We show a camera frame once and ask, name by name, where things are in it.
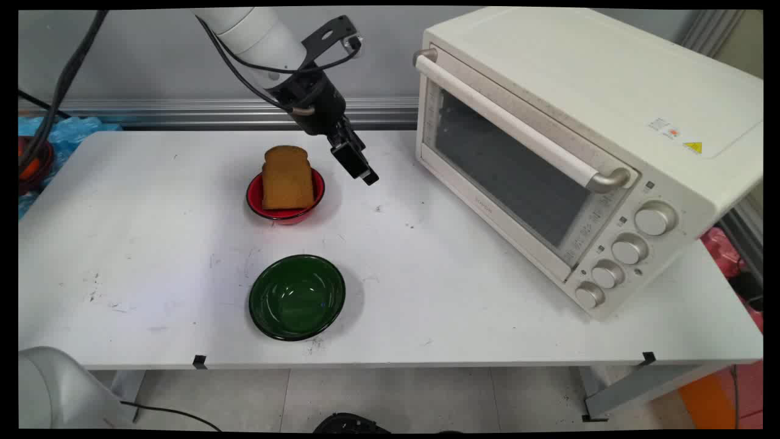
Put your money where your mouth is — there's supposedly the black floor object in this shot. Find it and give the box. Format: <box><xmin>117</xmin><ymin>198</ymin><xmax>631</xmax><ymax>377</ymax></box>
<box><xmin>313</xmin><ymin>413</ymin><xmax>391</xmax><ymax>434</ymax></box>

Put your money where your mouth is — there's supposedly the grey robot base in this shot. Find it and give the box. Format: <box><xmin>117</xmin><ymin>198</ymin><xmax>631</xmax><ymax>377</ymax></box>
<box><xmin>18</xmin><ymin>346</ymin><xmax>138</xmax><ymax>429</ymax></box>

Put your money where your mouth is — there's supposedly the grey table leg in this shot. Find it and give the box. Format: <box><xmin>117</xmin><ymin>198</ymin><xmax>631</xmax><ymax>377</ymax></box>
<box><xmin>579</xmin><ymin>364</ymin><xmax>732</xmax><ymax>423</ymax></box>
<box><xmin>110</xmin><ymin>370</ymin><xmax>147</xmax><ymax>423</ymax></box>

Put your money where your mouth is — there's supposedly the blue plastic bag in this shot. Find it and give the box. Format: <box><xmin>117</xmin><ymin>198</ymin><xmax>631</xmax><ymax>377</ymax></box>
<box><xmin>18</xmin><ymin>116</ymin><xmax>122</xmax><ymax>218</ymax></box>

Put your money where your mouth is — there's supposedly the cream toaster oven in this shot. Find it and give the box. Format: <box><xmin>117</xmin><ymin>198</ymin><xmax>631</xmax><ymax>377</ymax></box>
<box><xmin>413</xmin><ymin>7</ymin><xmax>764</xmax><ymax>322</ymax></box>

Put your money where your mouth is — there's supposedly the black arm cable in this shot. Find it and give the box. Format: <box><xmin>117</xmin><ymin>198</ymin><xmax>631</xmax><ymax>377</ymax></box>
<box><xmin>195</xmin><ymin>15</ymin><xmax>361</xmax><ymax>116</ymax></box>

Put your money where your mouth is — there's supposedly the oven warning sticker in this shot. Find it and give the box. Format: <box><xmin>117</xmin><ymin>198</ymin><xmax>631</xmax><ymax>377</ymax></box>
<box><xmin>647</xmin><ymin>116</ymin><xmax>704</xmax><ymax>156</ymax></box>

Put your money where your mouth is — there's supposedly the aluminium wall rail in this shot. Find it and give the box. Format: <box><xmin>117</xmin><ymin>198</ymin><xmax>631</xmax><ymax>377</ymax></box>
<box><xmin>18</xmin><ymin>98</ymin><xmax>420</xmax><ymax>130</ymax></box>

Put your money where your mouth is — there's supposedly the green bowl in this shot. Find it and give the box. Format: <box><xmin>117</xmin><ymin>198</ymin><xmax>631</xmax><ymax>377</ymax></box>
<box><xmin>248</xmin><ymin>254</ymin><xmax>347</xmax><ymax>342</ymax></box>

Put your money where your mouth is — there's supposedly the glass oven door with handle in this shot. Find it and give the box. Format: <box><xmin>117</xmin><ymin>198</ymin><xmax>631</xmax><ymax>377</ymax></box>
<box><xmin>414</xmin><ymin>48</ymin><xmax>640</xmax><ymax>285</ymax></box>

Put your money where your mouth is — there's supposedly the brown bread slice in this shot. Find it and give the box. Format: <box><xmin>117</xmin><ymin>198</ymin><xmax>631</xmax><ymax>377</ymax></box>
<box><xmin>261</xmin><ymin>145</ymin><xmax>316</xmax><ymax>211</ymax></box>

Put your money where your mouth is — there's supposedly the large silver oven knob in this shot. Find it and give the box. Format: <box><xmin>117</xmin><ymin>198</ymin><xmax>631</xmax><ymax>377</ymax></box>
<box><xmin>634</xmin><ymin>200</ymin><xmax>678</xmax><ymax>237</ymax></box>

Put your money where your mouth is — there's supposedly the thin black wall cable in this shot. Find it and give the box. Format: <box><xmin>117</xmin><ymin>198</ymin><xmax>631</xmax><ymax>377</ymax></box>
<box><xmin>18</xmin><ymin>90</ymin><xmax>71</xmax><ymax>120</ymax></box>

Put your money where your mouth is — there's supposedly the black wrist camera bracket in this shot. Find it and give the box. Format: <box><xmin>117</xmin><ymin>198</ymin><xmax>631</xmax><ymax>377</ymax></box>
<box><xmin>300</xmin><ymin>15</ymin><xmax>365</xmax><ymax>65</ymax></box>

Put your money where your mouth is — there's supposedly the orange floor object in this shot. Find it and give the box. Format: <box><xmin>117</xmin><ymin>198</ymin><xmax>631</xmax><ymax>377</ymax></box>
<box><xmin>678</xmin><ymin>360</ymin><xmax>764</xmax><ymax>429</ymax></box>

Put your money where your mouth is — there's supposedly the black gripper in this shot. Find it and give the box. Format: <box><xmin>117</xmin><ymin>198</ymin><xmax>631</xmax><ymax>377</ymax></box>
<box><xmin>268</xmin><ymin>71</ymin><xmax>380</xmax><ymax>187</ymax></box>

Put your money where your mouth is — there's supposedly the thin black floor cable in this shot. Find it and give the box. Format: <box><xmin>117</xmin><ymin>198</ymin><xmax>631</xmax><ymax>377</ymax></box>
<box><xmin>120</xmin><ymin>401</ymin><xmax>223</xmax><ymax>432</ymax></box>

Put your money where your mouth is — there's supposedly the red bowl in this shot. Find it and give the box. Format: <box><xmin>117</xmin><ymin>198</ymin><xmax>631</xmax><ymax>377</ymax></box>
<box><xmin>246</xmin><ymin>168</ymin><xmax>326</xmax><ymax>226</ymax></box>

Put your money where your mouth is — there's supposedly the dark bowl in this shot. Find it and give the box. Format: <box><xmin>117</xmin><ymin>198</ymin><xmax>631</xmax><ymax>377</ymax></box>
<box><xmin>18</xmin><ymin>135</ymin><xmax>55</xmax><ymax>196</ymax></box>

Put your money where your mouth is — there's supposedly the aluminium frame post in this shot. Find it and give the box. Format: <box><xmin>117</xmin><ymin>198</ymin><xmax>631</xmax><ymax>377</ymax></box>
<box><xmin>679</xmin><ymin>9</ymin><xmax>747</xmax><ymax>60</ymax></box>

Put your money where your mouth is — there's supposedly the red plastic bag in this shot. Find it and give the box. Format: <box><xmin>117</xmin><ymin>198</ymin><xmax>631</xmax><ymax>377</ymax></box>
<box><xmin>701</xmin><ymin>227</ymin><xmax>764</xmax><ymax>333</ymax></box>

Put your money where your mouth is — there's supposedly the thick black cable bundle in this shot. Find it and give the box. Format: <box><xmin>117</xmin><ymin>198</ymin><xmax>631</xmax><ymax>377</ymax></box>
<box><xmin>18</xmin><ymin>9</ymin><xmax>109</xmax><ymax>179</ymax></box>

